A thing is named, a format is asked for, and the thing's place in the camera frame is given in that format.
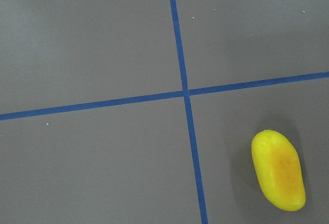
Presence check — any yellow mango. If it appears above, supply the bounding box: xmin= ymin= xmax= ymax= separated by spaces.
xmin=251 ymin=129 xmax=306 ymax=212

